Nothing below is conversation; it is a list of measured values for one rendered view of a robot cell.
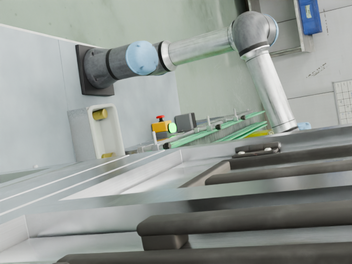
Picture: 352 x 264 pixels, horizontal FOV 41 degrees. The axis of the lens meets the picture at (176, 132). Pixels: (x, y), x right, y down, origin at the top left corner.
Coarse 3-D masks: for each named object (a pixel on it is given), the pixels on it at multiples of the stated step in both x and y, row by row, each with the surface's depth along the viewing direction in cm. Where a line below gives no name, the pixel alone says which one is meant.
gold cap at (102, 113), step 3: (96, 111) 167; (99, 111) 166; (102, 111) 165; (105, 111) 167; (93, 114) 167; (96, 114) 166; (99, 114) 166; (102, 114) 165; (105, 114) 167; (93, 117) 167; (96, 117) 167; (99, 117) 166; (102, 117) 166; (105, 117) 166
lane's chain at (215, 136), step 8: (248, 120) 318; (224, 128) 268; (232, 128) 282; (240, 128) 298; (208, 136) 242; (216, 136) 253; (224, 136) 266; (184, 144) 211; (192, 144) 220; (200, 144) 229
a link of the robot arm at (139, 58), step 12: (120, 48) 163; (132, 48) 160; (144, 48) 162; (120, 60) 162; (132, 60) 160; (144, 60) 161; (156, 60) 166; (120, 72) 164; (132, 72) 163; (144, 72) 162
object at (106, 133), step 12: (96, 108) 158; (108, 108) 168; (96, 120) 169; (108, 120) 169; (96, 132) 168; (108, 132) 170; (120, 132) 169; (96, 144) 154; (108, 144) 170; (120, 144) 169; (96, 156) 154
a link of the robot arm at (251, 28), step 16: (240, 16) 147; (256, 16) 145; (240, 32) 143; (256, 32) 142; (240, 48) 144; (256, 48) 141; (256, 64) 142; (272, 64) 143; (256, 80) 143; (272, 80) 142; (272, 96) 141; (272, 112) 142; (288, 112) 142; (272, 128) 144; (288, 128) 141
